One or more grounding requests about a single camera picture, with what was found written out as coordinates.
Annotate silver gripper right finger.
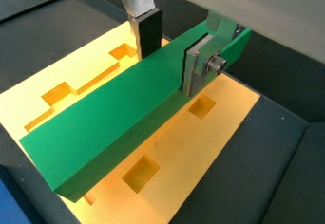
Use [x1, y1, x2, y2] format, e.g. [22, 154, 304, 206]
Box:
[182, 11, 238, 97]

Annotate green rectangular bar block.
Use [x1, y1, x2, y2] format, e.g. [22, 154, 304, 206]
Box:
[18, 19, 253, 203]

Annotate yellow board with slots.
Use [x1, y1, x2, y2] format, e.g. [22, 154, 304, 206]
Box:
[0, 24, 260, 224]

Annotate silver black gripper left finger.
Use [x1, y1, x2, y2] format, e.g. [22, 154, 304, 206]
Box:
[122, 0, 163, 59]

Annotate blue rectangular bar block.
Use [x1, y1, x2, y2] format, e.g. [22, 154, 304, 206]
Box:
[0, 180, 28, 224]

